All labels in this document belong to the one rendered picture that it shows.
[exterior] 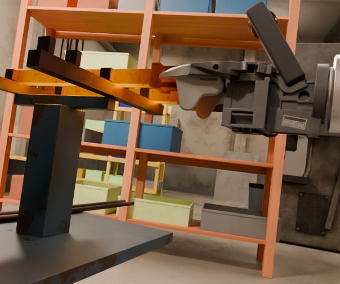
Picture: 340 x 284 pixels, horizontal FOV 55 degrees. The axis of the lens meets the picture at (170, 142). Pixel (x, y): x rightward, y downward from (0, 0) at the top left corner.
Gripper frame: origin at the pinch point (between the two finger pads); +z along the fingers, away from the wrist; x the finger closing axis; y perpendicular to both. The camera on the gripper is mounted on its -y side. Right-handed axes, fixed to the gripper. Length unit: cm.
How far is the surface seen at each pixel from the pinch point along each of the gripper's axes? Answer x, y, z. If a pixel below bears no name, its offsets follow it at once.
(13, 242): -7.8, 26.4, 18.5
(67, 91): 10.3, 0.3, 29.7
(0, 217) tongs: -1.8, 25.5, 29.4
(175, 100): 10.7, 1.3, 4.6
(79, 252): -4.4, 26.4, 9.5
